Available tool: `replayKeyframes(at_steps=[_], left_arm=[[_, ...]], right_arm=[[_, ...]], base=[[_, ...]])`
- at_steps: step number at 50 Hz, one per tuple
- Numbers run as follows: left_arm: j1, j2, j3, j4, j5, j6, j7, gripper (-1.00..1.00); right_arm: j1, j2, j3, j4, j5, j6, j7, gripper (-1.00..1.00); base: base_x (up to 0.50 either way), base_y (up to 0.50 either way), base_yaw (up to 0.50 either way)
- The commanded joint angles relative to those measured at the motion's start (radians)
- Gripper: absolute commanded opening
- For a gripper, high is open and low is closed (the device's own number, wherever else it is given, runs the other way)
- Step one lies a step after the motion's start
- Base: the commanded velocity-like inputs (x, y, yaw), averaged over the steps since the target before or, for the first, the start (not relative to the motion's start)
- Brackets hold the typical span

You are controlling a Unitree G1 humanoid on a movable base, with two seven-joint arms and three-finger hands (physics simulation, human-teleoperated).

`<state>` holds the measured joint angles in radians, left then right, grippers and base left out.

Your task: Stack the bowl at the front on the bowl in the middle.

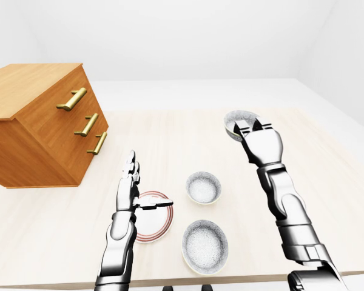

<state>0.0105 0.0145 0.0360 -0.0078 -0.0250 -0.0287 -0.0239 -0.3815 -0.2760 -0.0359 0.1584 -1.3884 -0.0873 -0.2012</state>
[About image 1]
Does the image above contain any long brass drawer handle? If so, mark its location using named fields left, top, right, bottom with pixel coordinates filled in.
left=56, top=87, right=88, bottom=112

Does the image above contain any medium brass drawer handle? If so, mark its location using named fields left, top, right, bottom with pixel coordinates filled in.
left=73, top=112, right=99, bottom=138

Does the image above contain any white plate with red rings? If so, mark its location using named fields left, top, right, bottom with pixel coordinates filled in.
left=134, top=190, right=175, bottom=244

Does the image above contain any large wooden drawer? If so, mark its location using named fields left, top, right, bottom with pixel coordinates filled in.
left=13, top=67, right=98, bottom=144

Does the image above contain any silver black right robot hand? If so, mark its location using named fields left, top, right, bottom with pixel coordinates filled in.
left=234, top=118, right=285, bottom=167

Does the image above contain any wooden cabinet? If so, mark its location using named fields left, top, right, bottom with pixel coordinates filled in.
left=0, top=62, right=110, bottom=189

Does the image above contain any speckled black white bowl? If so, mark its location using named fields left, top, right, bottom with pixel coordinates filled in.
left=181, top=219, right=230, bottom=276
left=186, top=171, right=223, bottom=206
left=223, top=109, right=262, bottom=143

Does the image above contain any medium wooden drawer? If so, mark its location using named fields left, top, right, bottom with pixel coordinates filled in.
left=35, top=93, right=106, bottom=165

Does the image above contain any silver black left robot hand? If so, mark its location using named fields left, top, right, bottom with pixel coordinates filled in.
left=116, top=150, right=174, bottom=213

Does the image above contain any small wooden drawer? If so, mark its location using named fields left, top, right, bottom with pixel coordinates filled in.
left=56, top=116, right=109, bottom=184

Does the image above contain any short brass drawer handle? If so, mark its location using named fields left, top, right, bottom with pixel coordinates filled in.
left=86, top=132, right=108, bottom=156

